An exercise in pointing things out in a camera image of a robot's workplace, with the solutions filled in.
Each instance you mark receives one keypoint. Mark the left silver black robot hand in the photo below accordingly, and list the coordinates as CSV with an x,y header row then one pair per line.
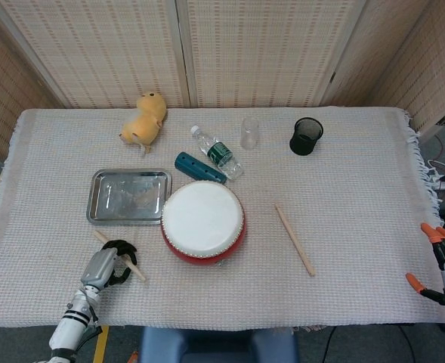
x,y
99,266

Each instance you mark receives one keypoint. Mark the wooden drumstick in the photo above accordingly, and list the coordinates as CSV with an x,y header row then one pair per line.
x,y
294,238
137,272

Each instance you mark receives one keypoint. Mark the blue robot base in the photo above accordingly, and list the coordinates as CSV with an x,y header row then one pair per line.
x,y
161,344

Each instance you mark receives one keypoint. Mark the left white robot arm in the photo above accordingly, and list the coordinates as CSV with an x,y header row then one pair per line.
x,y
73,321

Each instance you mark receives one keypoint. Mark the rectangular metal tray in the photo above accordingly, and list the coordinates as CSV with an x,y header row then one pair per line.
x,y
127,196

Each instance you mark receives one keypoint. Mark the red drum with white skin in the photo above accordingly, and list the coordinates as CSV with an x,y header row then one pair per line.
x,y
202,217

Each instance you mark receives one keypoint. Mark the white woven tablecloth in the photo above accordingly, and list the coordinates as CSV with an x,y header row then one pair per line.
x,y
339,242

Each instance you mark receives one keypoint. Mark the teal perforated block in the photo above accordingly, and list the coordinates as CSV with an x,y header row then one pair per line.
x,y
197,166

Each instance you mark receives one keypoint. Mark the yellow plush animal toy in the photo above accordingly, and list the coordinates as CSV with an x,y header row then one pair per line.
x,y
144,125

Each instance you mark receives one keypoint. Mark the clear bottle with green label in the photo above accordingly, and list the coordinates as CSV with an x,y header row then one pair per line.
x,y
218,153

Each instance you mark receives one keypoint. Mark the black mesh pen holder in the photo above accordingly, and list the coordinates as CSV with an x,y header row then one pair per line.
x,y
305,138

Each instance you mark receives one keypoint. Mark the woven bamboo folding screen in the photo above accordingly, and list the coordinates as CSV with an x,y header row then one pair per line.
x,y
112,49

